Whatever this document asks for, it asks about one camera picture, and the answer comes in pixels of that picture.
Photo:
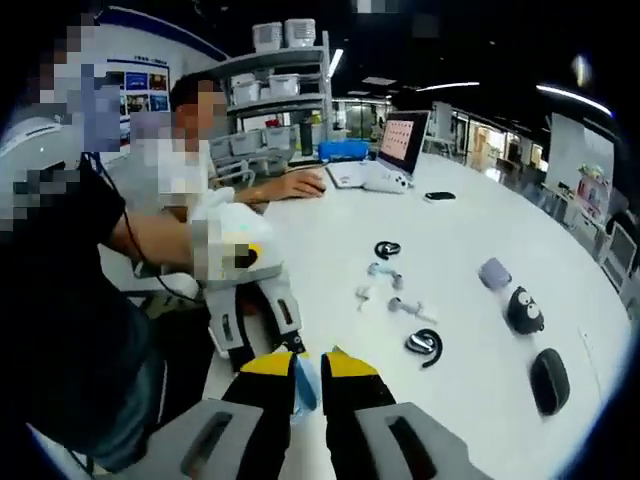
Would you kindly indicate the greyish lilac earbud case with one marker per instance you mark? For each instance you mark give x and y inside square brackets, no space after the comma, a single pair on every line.
[495,272]

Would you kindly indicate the grey earbud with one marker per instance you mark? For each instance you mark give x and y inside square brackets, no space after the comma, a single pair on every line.
[397,281]
[397,304]

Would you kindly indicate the blue storage box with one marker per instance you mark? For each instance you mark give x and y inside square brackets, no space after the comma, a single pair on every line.
[345,151]

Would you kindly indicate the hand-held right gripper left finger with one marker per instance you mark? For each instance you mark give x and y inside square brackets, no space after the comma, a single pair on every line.
[260,415]

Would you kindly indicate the short ceiling light bar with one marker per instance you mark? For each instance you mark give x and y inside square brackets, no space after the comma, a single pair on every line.
[336,60]

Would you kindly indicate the person's dark shirt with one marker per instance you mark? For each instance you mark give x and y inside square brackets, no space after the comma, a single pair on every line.
[60,300]

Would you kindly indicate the silver laptop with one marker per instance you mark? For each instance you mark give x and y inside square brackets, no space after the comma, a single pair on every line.
[402,140]

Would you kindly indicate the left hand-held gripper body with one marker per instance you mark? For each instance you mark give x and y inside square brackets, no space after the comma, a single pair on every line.
[262,232]

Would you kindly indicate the white office chair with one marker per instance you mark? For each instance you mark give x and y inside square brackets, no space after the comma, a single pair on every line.
[620,250]

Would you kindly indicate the light blue earbud case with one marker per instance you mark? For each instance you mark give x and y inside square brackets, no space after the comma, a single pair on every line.
[306,390]

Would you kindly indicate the white game controller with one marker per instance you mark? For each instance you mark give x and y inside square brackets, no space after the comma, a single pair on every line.
[390,181]

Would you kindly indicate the person's blue jeans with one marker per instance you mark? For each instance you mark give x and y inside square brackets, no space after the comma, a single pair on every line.
[130,400]

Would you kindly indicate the white table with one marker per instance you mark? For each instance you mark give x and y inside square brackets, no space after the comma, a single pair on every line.
[475,225]

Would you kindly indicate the black oval earbud case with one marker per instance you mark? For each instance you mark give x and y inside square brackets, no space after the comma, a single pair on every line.
[550,382]

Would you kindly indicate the black googly-eyed earbud case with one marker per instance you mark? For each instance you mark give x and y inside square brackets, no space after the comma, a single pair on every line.
[522,312]

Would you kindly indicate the white chest-worn device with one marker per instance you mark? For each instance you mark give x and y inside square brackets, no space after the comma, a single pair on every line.
[30,150]

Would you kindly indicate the grey metal shelf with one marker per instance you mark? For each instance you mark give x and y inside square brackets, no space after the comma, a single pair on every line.
[280,60]

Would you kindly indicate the blue white wall poster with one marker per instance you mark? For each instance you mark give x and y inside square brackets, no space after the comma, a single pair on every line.
[150,92]

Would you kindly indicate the black bottle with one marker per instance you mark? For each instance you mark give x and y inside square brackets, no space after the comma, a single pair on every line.
[306,137]

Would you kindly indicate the black and white small device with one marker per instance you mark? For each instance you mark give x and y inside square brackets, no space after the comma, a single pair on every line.
[440,196]

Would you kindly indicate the pink display shelf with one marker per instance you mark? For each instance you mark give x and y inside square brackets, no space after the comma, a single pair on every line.
[592,192]

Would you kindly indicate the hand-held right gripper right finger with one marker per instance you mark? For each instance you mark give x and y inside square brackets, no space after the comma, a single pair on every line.
[350,415]

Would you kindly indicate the black ear-hook earbud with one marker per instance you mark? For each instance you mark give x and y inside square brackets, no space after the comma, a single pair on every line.
[417,342]
[387,246]

